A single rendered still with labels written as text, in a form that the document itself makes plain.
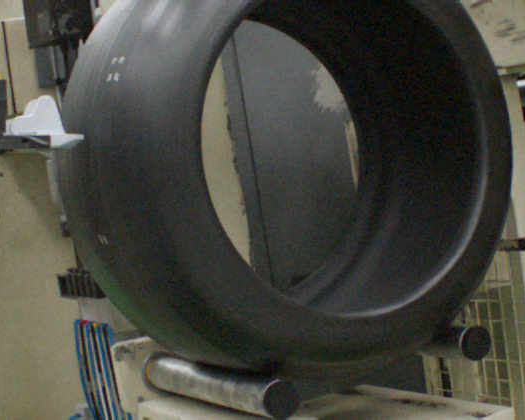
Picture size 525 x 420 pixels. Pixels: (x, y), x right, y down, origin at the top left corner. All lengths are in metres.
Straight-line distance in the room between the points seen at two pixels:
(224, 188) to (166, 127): 0.45
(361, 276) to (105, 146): 0.52
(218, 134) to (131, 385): 0.38
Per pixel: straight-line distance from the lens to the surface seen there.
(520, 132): 1.97
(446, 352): 1.54
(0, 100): 1.32
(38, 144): 1.33
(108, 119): 1.33
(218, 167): 1.73
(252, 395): 1.38
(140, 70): 1.32
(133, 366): 1.66
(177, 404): 1.62
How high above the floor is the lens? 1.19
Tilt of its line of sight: 3 degrees down
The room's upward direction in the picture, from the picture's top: 9 degrees counter-clockwise
